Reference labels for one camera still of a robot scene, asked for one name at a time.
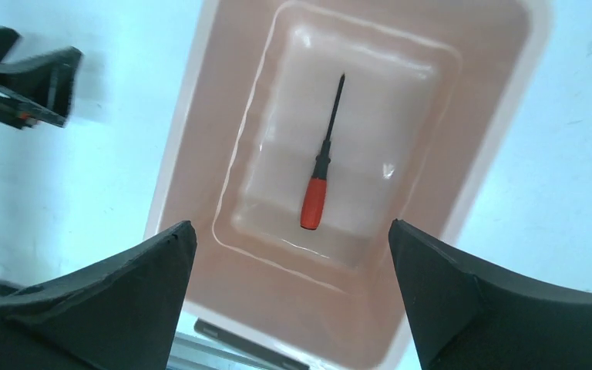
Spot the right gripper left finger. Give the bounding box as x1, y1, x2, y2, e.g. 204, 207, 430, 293
0, 221, 197, 369

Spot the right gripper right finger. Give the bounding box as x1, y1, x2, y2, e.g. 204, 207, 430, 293
388, 220, 592, 369

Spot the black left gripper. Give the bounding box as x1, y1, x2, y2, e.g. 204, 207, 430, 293
0, 26, 83, 129

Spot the red black screwdriver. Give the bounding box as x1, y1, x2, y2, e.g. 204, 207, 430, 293
300, 73, 345, 230

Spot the pink plastic bin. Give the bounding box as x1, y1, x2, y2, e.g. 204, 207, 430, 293
146, 1, 552, 369

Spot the aluminium front rail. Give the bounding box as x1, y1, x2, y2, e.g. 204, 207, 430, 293
166, 319, 310, 370

